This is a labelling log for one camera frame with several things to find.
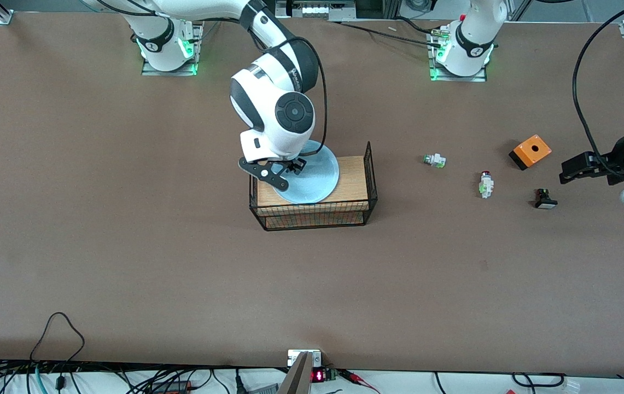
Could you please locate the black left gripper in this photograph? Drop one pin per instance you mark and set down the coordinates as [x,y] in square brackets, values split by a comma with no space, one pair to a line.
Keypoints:
[619,154]

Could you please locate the light blue round plate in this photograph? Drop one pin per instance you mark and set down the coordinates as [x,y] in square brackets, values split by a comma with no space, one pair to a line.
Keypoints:
[317,180]

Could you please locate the red push button switch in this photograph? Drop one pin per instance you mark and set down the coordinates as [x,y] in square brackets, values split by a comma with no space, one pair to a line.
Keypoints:
[487,186]

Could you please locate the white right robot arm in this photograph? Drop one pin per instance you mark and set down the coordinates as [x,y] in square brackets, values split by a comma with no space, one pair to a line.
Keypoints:
[279,137]

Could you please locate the black square push button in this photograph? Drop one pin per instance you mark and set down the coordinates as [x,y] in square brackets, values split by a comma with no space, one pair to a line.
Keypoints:
[546,201]

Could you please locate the white power strip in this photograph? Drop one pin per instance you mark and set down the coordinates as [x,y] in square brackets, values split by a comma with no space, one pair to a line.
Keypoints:
[314,10]

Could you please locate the red digit display module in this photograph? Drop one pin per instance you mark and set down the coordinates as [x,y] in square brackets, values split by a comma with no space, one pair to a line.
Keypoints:
[318,376]

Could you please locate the red clip test leads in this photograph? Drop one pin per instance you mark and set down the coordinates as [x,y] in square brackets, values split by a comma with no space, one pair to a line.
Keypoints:
[353,375]

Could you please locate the black power adapter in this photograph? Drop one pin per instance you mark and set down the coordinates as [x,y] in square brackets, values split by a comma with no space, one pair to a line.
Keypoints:
[172,387]

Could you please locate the black right camera bracket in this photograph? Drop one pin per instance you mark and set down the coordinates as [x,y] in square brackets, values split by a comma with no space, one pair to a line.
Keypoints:
[265,174]

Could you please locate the orange button enclosure box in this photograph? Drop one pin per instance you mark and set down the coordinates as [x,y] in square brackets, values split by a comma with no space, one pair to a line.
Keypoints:
[533,149]

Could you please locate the green push button switch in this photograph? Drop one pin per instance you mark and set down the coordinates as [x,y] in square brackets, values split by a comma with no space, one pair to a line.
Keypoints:
[435,160]

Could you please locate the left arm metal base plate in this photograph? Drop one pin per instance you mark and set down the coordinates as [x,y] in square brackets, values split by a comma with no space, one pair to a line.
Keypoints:
[476,78]

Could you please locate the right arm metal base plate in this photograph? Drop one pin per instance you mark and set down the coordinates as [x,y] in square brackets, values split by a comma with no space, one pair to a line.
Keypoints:
[153,71]

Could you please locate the silver metal mounting bracket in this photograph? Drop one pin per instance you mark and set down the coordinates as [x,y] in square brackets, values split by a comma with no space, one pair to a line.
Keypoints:
[294,358]

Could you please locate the grey camera pole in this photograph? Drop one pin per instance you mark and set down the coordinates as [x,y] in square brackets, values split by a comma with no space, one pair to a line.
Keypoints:
[298,380]

